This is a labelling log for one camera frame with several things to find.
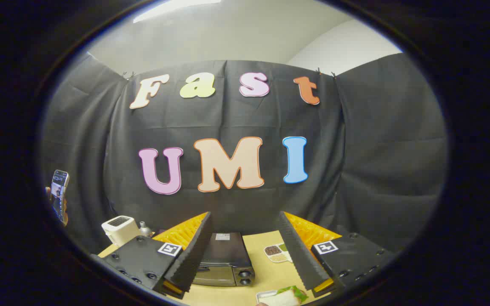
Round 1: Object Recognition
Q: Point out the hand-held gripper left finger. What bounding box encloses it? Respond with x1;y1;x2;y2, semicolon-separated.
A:
91;212;214;300

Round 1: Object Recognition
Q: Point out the black toaster oven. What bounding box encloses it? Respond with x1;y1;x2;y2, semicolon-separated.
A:
192;232;256;287

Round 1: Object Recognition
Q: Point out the cream pop-up toaster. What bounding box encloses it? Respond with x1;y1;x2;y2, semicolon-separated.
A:
101;215;140;247

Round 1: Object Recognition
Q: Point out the white bread lettuce sandwich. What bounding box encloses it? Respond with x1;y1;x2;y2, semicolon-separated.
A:
260;286;309;306

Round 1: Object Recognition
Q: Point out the white divided seasoning plate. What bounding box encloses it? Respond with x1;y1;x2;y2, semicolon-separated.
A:
264;242;293;263

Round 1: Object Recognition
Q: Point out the smartphone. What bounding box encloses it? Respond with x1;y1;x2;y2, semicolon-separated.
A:
51;170;70;224

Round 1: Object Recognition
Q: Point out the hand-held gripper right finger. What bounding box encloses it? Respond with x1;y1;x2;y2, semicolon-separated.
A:
277;211;396;298

